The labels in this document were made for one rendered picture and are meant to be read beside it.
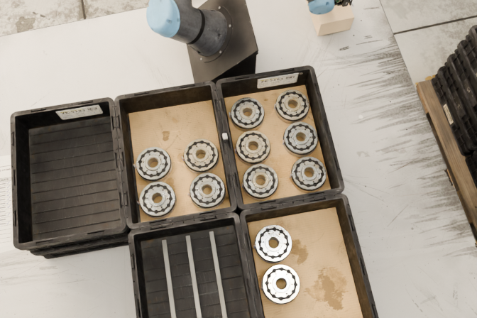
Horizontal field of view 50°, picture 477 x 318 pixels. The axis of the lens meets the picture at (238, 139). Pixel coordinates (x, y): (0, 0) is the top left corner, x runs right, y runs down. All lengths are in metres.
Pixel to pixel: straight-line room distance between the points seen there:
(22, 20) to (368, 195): 2.03
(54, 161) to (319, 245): 0.82
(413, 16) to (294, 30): 1.13
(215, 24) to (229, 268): 0.74
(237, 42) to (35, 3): 1.60
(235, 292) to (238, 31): 0.78
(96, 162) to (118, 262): 0.31
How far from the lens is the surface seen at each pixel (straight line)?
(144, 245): 1.50
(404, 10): 2.91
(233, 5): 1.68
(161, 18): 1.56
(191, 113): 1.59
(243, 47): 1.60
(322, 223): 1.50
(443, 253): 1.72
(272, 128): 1.57
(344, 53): 1.87
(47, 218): 1.58
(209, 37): 1.63
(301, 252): 1.48
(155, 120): 1.59
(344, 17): 1.83
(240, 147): 1.51
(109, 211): 1.54
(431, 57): 2.80
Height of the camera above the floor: 2.28
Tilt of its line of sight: 70 degrees down
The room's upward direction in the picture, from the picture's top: straight up
